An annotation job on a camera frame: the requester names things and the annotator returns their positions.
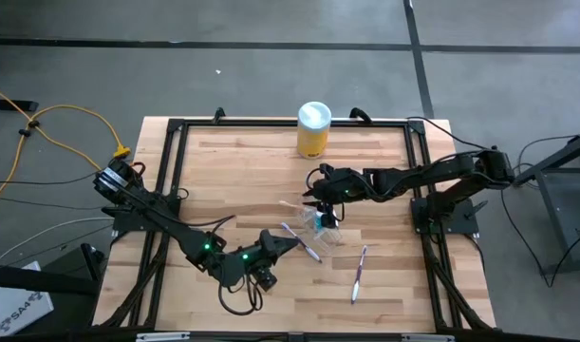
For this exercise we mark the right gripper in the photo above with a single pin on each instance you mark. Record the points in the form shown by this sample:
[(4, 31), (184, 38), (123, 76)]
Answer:
[(344, 185)]

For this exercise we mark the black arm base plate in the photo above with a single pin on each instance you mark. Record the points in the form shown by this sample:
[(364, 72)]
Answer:
[(123, 223), (465, 225)]

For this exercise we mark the teal liquid bottle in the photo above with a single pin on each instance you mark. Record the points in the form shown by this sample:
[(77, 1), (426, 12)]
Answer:
[(327, 221)]

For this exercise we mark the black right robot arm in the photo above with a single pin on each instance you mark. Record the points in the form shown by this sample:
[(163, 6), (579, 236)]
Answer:
[(436, 173)]

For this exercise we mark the purple and white toothbrush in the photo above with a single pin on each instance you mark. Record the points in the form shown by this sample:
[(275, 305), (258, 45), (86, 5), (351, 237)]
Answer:
[(359, 274), (301, 242)]

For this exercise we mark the black floor stand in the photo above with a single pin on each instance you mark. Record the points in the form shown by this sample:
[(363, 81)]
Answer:
[(71, 266)]

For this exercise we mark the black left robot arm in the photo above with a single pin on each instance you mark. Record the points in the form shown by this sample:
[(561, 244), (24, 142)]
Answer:
[(175, 228)]

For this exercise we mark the yellow cylinder container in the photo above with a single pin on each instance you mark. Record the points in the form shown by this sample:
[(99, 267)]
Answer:
[(313, 138)]

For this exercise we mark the black side table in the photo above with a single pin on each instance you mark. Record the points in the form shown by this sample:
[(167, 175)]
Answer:
[(556, 209)]

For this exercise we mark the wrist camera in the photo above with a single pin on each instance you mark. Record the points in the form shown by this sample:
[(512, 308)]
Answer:
[(267, 280), (328, 211)]

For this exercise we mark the silver aluminium bracket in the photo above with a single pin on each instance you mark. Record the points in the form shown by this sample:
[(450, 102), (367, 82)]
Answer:
[(427, 337), (161, 336)]

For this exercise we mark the clear acrylic organizer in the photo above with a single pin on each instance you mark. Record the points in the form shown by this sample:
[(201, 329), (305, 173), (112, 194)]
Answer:
[(332, 242)]

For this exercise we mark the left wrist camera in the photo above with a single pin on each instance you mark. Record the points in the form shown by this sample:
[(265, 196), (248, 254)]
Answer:
[(267, 280)]

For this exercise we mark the black floor bar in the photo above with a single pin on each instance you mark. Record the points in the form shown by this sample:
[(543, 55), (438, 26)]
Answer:
[(9, 105)]

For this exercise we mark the white printed box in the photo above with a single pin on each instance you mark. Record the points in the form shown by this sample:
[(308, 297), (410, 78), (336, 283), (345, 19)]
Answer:
[(14, 309)]

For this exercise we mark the black aluminium table frame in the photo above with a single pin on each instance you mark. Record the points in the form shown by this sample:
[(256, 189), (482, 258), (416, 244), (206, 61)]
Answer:
[(247, 123)]

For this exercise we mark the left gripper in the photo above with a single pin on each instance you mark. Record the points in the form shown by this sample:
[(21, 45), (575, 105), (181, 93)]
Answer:
[(265, 249)]

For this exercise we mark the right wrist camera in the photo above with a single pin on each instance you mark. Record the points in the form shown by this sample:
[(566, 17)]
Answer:
[(328, 211)]

